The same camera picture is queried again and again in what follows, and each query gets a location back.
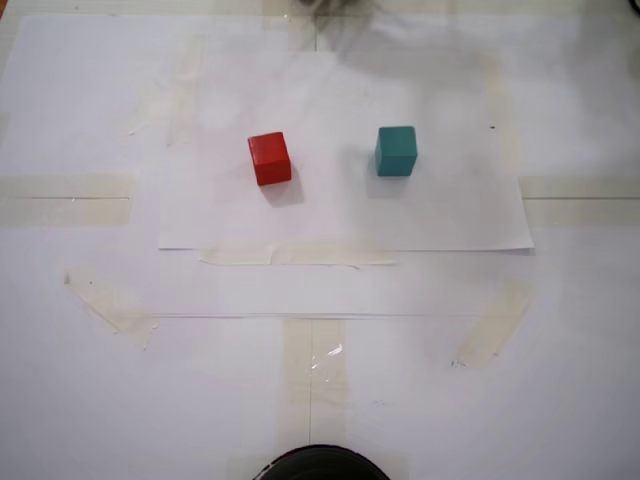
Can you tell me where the clear packing tape strip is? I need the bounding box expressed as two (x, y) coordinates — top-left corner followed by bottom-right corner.
(282, 318), (350, 480)

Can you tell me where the small white paper sheet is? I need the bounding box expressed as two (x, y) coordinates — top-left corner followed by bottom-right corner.
(158, 47), (536, 257)

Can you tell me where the beige masking tape strip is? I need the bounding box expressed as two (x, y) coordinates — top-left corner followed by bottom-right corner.
(474, 49), (527, 177)
(451, 282), (534, 371)
(63, 259), (159, 351)
(0, 174), (137, 227)
(166, 34), (206, 147)
(287, 14), (339, 54)
(198, 239), (399, 271)
(122, 82), (194, 137)
(517, 175), (640, 227)

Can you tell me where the red cube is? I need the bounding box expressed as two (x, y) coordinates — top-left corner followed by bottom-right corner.
(246, 131), (293, 188)

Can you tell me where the teal blue cube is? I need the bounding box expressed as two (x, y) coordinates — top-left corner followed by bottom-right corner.
(374, 124), (419, 178)

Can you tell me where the black round object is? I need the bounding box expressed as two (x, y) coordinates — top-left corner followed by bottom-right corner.
(257, 444), (391, 480)

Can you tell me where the large white paper sheet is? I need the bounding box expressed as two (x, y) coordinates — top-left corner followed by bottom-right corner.
(0, 13), (640, 321)

